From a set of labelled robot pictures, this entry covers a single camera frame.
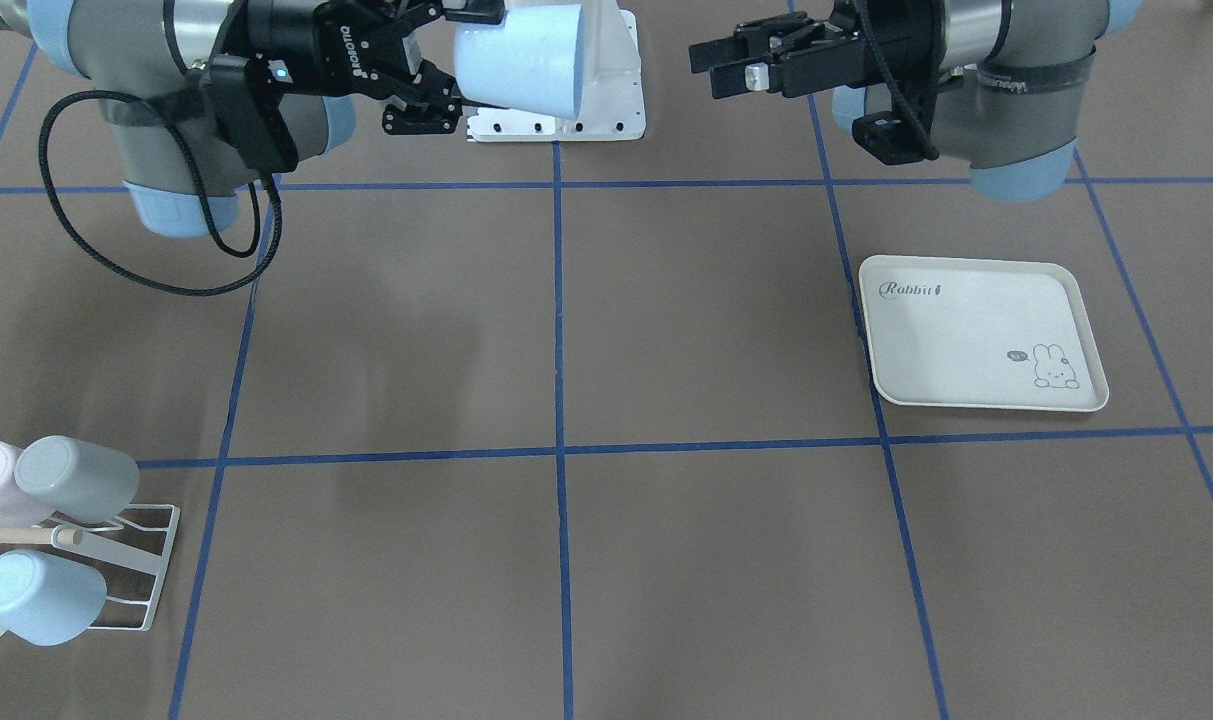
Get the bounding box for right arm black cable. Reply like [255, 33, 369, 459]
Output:
[38, 90, 283, 297]

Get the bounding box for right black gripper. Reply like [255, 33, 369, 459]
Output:
[221, 0, 507, 136]

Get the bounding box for cream plastic tray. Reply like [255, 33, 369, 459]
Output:
[858, 255, 1110, 413]

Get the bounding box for white wire cup rack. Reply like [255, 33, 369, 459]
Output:
[0, 503, 181, 632]

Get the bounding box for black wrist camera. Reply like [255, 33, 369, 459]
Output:
[850, 112, 940, 167]
[203, 55, 300, 175]

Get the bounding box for frosted white plastic cup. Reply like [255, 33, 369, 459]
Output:
[15, 436, 139, 524]

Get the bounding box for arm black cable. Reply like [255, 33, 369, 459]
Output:
[38, 90, 283, 297]
[852, 0, 943, 161]

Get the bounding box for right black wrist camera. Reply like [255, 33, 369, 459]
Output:
[203, 55, 300, 175]

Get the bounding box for white central pedestal column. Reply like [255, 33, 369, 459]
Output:
[466, 1, 647, 143]

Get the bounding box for light blue cup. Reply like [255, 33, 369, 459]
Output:
[454, 4, 583, 119]

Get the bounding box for light blue cup off tray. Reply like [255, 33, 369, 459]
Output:
[0, 550, 107, 646]

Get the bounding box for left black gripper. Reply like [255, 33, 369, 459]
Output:
[688, 1, 945, 99]

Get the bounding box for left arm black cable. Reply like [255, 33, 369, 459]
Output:
[852, 0, 943, 161]

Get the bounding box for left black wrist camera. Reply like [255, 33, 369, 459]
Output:
[850, 112, 940, 167]

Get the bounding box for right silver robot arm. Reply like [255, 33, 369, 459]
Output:
[0, 1, 506, 238]

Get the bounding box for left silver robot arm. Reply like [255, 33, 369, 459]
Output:
[689, 1, 1140, 202]

